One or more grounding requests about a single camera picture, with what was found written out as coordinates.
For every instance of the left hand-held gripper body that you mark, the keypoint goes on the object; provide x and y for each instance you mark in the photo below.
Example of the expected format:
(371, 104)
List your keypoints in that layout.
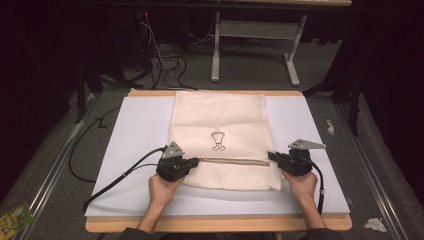
(171, 166)

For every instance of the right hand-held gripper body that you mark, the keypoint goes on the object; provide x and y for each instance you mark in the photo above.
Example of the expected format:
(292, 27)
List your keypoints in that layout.
(298, 163)

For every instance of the cream mesh zipper bag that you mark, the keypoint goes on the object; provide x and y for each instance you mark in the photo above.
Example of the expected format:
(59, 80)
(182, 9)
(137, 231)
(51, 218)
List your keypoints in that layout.
(220, 113)

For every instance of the person's right hand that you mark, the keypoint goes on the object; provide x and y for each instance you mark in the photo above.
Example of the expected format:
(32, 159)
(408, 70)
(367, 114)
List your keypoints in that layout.
(305, 188)

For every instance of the person's left hand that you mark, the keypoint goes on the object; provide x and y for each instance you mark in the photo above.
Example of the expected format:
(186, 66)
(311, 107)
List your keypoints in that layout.
(161, 191)

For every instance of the white board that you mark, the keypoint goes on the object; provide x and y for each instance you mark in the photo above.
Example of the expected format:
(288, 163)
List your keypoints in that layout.
(140, 133)

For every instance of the small white scrap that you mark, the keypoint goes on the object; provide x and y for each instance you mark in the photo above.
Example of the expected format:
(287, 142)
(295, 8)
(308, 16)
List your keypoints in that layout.
(330, 127)

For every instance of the wooden table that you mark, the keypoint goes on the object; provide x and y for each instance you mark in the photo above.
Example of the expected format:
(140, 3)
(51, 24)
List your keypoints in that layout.
(216, 224)

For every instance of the dark metal stand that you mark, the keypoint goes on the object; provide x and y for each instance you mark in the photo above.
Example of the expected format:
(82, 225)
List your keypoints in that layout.
(353, 100)
(81, 93)

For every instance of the crumpled white paper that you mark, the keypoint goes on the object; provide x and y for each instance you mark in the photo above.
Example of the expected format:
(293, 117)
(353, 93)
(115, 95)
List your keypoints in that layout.
(375, 225)

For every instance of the green yellow packet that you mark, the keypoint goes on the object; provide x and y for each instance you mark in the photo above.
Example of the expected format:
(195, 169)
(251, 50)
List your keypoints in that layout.
(15, 221)

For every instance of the metal floor rail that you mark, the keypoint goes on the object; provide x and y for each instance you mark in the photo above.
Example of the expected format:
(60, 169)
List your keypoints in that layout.
(373, 186)
(50, 176)

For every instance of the white metal desk frame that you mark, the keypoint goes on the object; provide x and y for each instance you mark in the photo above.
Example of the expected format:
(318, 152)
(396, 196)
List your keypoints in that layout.
(256, 30)

